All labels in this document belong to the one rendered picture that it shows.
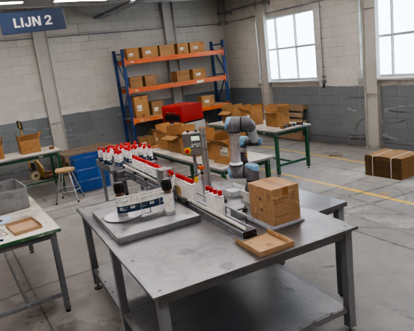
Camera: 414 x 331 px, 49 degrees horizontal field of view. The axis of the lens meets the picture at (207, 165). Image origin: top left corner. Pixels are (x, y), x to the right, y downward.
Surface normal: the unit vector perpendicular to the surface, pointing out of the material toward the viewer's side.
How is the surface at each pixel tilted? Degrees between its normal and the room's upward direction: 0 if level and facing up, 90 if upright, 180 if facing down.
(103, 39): 90
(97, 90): 90
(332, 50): 90
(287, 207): 90
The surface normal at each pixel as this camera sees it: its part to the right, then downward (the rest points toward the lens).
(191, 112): 0.67, 0.09
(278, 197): 0.46, 0.15
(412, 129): -0.85, 0.22
